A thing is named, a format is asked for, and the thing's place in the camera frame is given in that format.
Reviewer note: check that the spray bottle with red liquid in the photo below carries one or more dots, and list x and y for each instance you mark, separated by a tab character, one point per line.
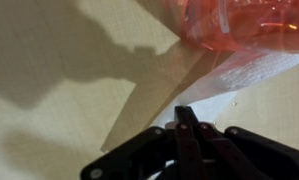
249	23

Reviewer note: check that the white paper tissue sheet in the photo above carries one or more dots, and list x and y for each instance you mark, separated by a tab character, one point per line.
242	73

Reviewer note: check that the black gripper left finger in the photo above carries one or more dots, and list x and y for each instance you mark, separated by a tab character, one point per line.
182	115

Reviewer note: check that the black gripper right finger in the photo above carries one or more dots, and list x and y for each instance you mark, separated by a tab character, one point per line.
242	150

